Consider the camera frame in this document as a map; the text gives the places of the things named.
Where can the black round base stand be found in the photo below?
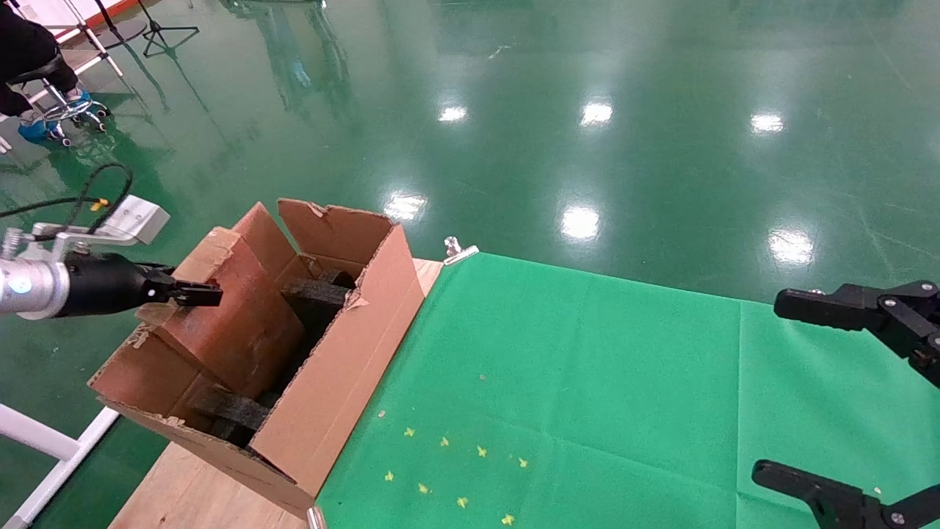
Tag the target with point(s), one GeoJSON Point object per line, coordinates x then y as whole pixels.
{"type": "Point", "coordinates": [121, 33]}

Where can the green table cloth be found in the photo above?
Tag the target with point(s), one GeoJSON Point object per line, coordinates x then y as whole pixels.
{"type": "Point", "coordinates": [587, 382]}

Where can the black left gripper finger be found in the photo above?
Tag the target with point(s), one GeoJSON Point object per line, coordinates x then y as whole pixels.
{"type": "Point", "coordinates": [160, 270]}
{"type": "Point", "coordinates": [187, 294]}

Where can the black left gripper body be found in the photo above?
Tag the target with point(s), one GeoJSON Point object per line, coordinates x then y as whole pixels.
{"type": "Point", "coordinates": [103, 285]}

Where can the large open cardboard carton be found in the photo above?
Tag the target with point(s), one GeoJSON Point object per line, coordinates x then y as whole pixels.
{"type": "Point", "coordinates": [345, 382]}

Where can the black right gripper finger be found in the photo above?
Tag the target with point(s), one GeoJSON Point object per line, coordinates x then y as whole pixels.
{"type": "Point", "coordinates": [903, 316]}
{"type": "Point", "coordinates": [837, 499]}

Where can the seated person in black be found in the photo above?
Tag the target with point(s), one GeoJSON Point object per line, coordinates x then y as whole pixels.
{"type": "Point", "coordinates": [22, 44]}

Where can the chrome wheeled stool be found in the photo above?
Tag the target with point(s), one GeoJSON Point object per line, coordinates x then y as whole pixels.
{"type": "Point", "coordinates": [70, 110]}

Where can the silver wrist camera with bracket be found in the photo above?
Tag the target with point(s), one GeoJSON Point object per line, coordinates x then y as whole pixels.
{"type": "Point", "coordinates": [136, 219]}

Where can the white metal frame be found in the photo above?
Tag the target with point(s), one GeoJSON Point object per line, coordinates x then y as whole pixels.
{"type": "Point", "coordinates": [37, 435]}

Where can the black tripod stand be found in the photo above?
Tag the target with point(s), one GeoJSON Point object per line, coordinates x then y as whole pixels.
{"type": "Point", "coordinates": [156, 28]}

